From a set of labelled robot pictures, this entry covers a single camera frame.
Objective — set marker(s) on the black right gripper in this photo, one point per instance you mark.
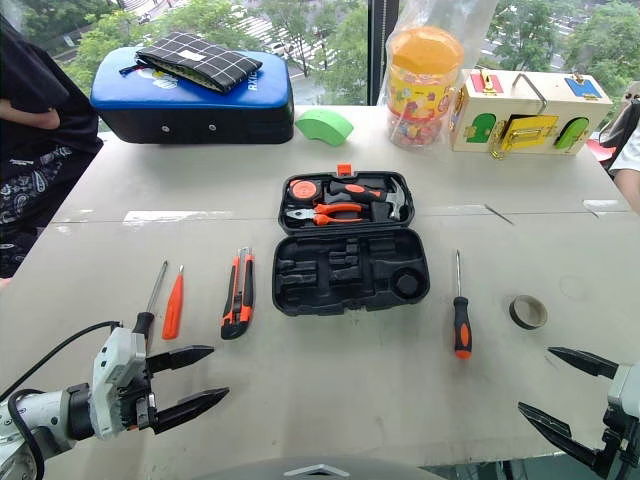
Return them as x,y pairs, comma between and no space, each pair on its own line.
617,447

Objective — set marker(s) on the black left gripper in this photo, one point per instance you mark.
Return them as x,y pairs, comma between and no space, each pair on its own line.
142,400

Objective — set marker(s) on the orange test pen screwdriver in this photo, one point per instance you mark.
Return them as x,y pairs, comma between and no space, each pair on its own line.
173,310

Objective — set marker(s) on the dark tape roll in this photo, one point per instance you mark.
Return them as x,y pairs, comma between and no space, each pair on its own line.
525,323

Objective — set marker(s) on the orange black utility knife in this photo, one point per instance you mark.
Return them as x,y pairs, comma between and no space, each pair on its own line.
237,305

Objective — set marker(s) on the black plastic tool case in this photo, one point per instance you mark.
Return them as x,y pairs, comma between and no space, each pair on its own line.
350,295

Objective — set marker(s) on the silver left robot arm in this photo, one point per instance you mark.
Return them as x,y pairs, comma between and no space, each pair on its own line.
45,415

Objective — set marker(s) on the wooden lock activity box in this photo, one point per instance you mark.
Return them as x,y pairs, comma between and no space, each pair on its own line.
525,95

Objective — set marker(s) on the dark grey rounded cover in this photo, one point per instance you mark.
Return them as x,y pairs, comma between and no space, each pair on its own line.
250,472

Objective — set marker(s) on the orange black tape measure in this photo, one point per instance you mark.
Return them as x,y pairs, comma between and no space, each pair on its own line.
302,191

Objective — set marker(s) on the red object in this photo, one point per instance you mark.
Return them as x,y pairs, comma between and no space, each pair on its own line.
597,147

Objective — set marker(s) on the person in light clothes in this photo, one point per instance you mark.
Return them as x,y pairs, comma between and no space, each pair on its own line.
630,150

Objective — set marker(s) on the orange black claw hammer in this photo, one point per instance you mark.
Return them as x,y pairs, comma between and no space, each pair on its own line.
352,190

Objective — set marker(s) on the blue black padded case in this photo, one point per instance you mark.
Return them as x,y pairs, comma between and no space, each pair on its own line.
200,120

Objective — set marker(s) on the green curved foam block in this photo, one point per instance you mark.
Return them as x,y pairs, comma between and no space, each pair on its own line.
322,127

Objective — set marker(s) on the person in black clothes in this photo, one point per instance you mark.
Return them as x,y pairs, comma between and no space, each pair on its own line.
30,100

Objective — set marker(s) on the black white grid pouch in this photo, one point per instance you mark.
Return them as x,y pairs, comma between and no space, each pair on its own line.
200,60

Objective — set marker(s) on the colourful jar with orange lid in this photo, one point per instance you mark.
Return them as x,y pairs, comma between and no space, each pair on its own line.
425,95

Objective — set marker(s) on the clear plastic bag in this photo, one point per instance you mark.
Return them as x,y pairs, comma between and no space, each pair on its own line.
440,12

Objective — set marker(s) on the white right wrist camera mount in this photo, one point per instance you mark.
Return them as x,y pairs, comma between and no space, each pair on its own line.
627,395

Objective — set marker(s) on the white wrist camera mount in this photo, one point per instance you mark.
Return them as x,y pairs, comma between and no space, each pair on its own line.
115,365
627,395

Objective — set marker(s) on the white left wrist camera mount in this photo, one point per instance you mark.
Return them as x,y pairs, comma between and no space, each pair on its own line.
115,365

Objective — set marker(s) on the dark window frame post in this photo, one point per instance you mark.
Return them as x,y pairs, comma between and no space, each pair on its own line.
381,50

